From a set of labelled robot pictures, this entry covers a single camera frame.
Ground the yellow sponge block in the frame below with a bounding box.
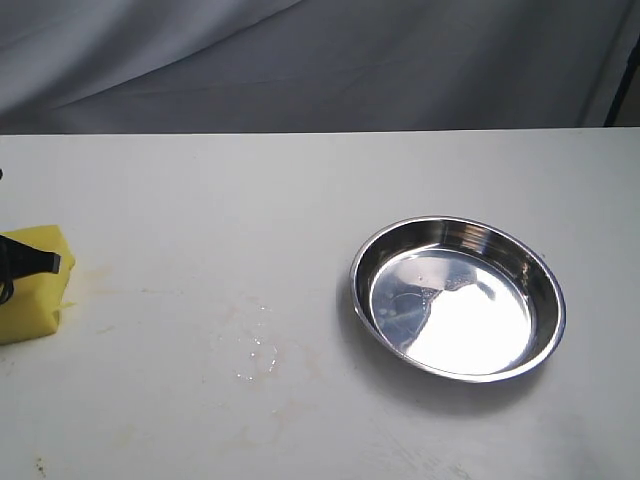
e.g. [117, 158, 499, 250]
[1, 225, 75, 345]

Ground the grey backdrop cloth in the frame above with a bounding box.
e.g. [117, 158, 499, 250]
[1, 1, 639, 134]

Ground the round steel pan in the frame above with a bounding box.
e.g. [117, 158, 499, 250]
[348, 216, 566, 384]

